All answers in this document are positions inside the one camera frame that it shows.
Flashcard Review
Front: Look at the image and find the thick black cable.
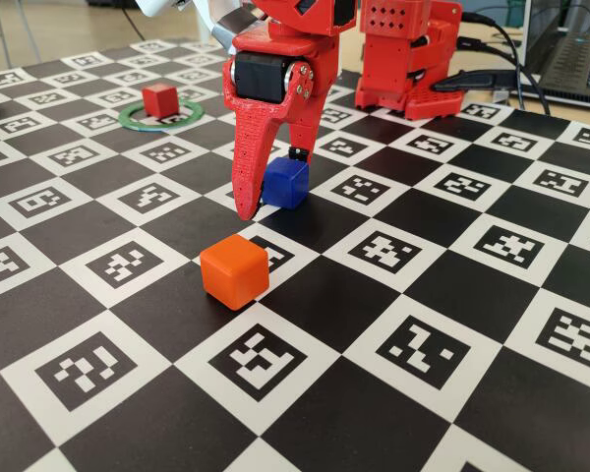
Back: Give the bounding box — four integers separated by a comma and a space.
460, 12, 528, 112

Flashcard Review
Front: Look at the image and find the black cable with connector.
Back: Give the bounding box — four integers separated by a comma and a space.
455, 36, 553, 118

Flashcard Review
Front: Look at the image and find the orange cube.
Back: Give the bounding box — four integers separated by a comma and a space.
199, 233, 271, 312

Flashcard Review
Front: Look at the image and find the red cube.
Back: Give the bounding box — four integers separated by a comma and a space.
142, 84, 180, 119

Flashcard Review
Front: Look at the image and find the dark laptop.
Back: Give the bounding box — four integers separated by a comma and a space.
523, 0, 590, 110

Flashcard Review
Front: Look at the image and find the thin black floor cable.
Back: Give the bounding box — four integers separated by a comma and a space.
120, 7, 147, 41

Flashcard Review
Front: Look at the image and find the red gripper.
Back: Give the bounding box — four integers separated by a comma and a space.
223, 32, 341, 221

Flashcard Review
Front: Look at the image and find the black white marker mat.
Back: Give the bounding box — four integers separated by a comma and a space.
0, 38, 590, 472

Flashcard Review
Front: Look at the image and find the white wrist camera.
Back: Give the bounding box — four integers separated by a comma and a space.
135, 0, 269, 55

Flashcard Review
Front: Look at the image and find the green ring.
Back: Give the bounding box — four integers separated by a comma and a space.
117, 99, 206, 133

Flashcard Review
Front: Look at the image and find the white table leg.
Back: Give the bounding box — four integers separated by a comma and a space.
195, 0, 213, 44

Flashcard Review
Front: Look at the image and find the black power plug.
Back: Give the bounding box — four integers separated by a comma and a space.
431, 68, 522, 95

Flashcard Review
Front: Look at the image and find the blue cube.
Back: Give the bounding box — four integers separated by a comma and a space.
261, 156, 311, 210

